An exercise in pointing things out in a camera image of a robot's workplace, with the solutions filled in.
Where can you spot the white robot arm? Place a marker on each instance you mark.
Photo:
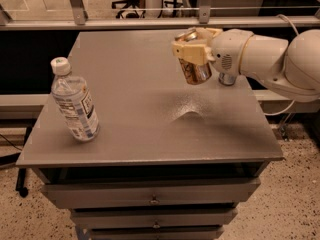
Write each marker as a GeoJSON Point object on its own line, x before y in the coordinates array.
{"type": "Point", "coordinates": [288, 68]}

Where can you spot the orange soda can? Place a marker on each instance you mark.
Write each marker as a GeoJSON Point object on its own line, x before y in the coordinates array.
{"type": "Point", "coordinates": [194, 74]}

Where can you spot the silver blue slim can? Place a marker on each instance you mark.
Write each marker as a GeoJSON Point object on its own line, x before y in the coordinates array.
{"type": "Point", "coordinates": [226, 79]}

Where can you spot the grey metal railing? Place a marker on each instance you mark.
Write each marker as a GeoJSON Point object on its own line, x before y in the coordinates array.
{"type": "Point", "coordinates": [159, 14]}

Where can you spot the clear plastic water bottle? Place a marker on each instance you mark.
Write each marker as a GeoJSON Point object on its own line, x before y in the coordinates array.
{"type": "Point", "coordinates": [73, 97]}

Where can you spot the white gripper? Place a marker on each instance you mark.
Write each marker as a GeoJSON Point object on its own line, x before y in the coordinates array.
{"type": "Point", "coordinates": [228, 52]}

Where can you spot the grey drawer cabinet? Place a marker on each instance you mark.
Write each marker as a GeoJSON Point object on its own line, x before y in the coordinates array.
{"type": "Point", "coordinates": [171, 161]}

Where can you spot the black office chair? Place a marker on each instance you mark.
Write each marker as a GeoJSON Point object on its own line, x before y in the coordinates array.
{"type": "Point", "coordinates": [130, 9]}

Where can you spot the black stand leg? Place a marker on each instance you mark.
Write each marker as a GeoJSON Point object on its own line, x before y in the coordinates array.
{"type": "Point", "coordinates": [20, 184]}

